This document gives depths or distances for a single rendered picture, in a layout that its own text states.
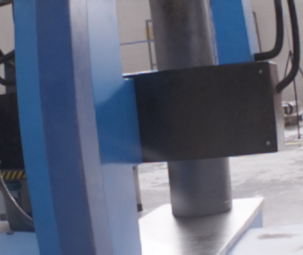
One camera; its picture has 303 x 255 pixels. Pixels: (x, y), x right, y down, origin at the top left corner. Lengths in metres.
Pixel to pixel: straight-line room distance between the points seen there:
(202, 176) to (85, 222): 1.23
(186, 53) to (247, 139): 0.70
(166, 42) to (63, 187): 1.26
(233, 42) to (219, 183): 0.78
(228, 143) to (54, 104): 0.63
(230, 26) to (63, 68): 0.63
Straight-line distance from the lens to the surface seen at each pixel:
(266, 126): 1.29
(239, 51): 1.30
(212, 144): 1.32
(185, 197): 1.98
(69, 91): 0.74
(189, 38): 1.95
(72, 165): 0.75
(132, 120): 1.33
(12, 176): 2.52
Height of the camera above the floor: 0.55
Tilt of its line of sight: 3 degrees down
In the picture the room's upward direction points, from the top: 6 degrees counter-clockwise
